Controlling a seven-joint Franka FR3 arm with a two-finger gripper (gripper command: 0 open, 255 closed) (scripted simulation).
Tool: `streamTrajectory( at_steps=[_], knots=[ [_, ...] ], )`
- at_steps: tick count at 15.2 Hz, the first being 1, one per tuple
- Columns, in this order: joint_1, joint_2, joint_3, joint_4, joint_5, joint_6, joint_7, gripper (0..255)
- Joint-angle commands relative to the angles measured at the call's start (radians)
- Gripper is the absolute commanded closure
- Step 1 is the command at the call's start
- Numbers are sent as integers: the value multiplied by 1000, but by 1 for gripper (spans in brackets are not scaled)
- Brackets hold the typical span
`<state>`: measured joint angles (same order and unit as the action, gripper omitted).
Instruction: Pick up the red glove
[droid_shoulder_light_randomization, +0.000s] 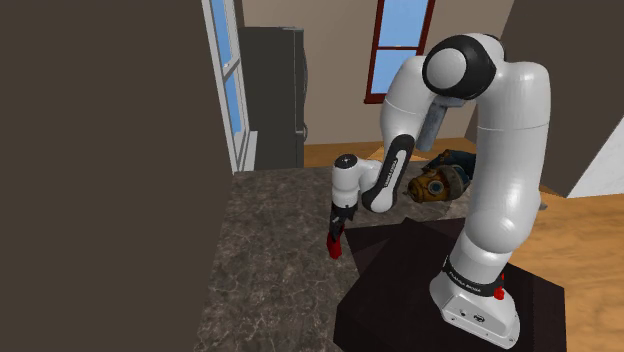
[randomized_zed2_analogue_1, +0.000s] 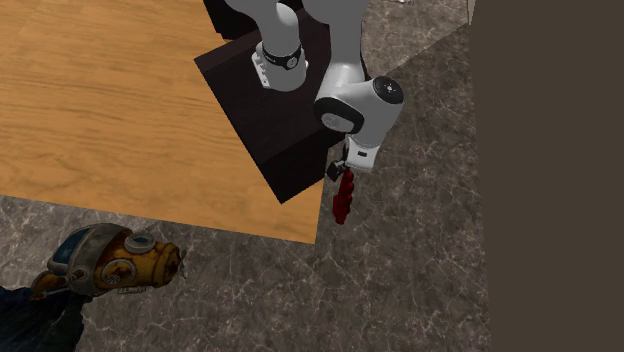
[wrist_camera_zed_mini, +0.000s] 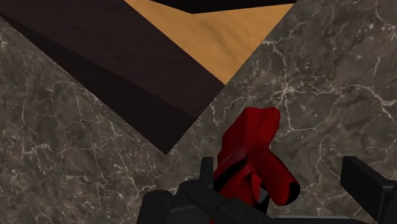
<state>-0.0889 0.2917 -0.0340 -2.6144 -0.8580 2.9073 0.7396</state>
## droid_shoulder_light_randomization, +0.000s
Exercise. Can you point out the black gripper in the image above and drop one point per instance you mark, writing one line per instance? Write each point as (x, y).
(339, 217)

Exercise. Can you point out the small red object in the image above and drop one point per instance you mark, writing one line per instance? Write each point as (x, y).
(334, 247)

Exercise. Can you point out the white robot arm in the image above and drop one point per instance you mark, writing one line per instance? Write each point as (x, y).
(507, 161)

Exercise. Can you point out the dark robot stand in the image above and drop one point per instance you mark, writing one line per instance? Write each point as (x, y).
(404, 287)

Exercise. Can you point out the brown and blue figure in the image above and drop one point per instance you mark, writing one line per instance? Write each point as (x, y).
(438, 183)

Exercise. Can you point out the grey metal blade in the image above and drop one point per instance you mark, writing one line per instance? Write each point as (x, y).
(431, 124)

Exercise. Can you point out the dark grey refrigerator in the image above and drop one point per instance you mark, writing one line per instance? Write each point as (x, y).
(273, 97)

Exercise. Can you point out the white framed window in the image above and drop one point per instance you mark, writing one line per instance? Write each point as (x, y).
(229, 88)

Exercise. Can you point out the red framed window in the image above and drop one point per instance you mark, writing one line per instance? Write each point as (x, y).
(397, 44)

